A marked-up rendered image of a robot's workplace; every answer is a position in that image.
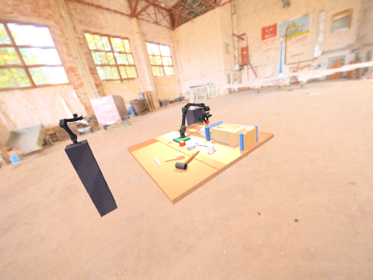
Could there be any mallet with grey head and wooden handle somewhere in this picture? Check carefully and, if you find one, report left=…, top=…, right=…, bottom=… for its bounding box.
left=175, top=150, right=199, bottom=170

